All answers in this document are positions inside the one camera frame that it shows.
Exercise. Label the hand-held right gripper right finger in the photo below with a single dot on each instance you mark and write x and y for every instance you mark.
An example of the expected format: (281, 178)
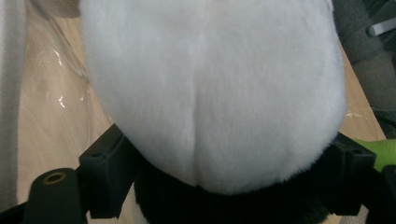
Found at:
(348, 177)

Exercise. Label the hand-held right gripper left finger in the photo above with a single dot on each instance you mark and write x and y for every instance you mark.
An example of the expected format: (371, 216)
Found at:
(106, 174)

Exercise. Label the clear plastic bag white trim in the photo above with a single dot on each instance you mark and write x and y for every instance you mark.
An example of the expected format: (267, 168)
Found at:
(12, 93)

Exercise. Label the panda plush toy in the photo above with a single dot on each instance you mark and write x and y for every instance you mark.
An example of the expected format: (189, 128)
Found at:
(218, 93)

